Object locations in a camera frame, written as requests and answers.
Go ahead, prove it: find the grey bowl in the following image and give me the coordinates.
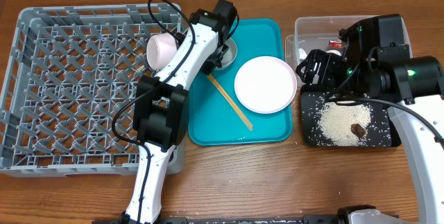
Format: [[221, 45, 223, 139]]
[[216, 38, 237, 70]]

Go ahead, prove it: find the red snack wrapper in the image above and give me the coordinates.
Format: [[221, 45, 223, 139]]
[[328, 40, 345, 49]]

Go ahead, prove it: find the white tissue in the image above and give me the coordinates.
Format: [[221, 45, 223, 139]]
[[298, 48, 307, 62]]

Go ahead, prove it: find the pile of white rice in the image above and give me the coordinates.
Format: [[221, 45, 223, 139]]
[[316, 103, 372, 146]]

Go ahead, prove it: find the pink bowl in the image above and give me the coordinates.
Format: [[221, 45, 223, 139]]
[[146, 33, 178, 70]]

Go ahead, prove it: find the brown food scrap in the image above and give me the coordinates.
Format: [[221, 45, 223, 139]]
[[350, 123, 366, 139]]

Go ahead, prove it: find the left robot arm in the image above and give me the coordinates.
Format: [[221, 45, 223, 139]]
[[112, 0, 239, 223]]

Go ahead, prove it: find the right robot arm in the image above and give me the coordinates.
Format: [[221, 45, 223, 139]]
[[296, 14, 443, 223]]

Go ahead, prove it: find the black waste tray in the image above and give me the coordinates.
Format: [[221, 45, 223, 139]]
[[300, 92, 401, 147]]

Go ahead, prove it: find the grey dishwasher rack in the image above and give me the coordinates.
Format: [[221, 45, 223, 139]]
[[1, 3, 182, 178]]

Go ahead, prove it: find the lower wooden chopstick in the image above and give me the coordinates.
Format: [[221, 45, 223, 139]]
[[207, 74, 253, 132]]

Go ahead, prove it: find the clear plastic bin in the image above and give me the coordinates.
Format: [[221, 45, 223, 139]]
[[285, 14, 413, 87]]

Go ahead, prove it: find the large white plate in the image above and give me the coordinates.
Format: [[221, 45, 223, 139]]
[[234, 56, 297, 114]]

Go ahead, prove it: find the teal serving tray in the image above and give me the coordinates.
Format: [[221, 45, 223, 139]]
[[188, 19, 293, 146]]

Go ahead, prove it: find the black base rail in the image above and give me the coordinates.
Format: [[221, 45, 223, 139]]
[[92, 213, 348, 224]]

